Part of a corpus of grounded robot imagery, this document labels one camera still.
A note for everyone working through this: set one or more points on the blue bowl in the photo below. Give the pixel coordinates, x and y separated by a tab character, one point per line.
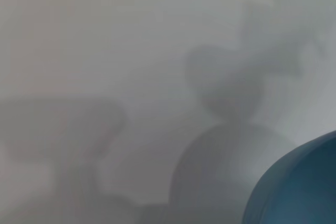
302	182

